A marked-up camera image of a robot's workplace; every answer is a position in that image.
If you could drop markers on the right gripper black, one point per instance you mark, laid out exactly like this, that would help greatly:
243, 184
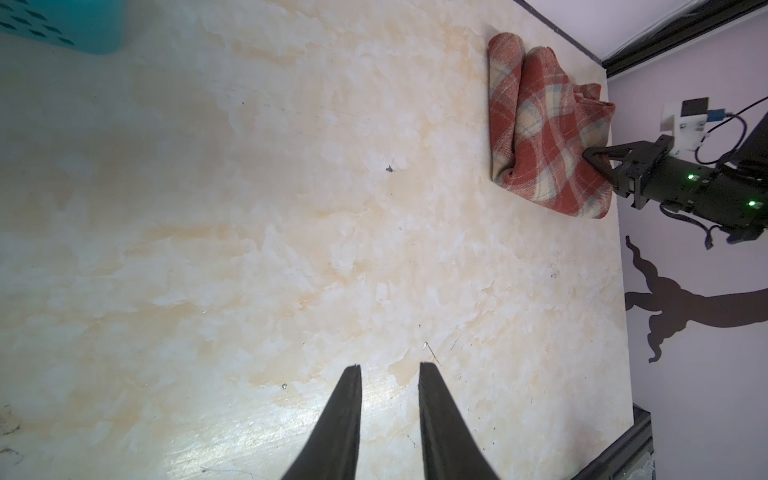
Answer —
703, 196

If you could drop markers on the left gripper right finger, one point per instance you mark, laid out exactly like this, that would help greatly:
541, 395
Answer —
448, 448

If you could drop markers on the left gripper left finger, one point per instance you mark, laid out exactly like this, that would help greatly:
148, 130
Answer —
332, 449

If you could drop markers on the red plaid skirt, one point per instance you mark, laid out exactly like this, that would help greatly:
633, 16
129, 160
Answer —
540, 124

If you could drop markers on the teal plastic basket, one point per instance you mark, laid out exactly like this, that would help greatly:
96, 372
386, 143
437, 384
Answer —
88, 26

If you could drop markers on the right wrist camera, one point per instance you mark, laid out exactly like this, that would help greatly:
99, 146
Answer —
686, 122

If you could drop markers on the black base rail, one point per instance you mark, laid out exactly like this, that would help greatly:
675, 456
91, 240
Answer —
631, 456

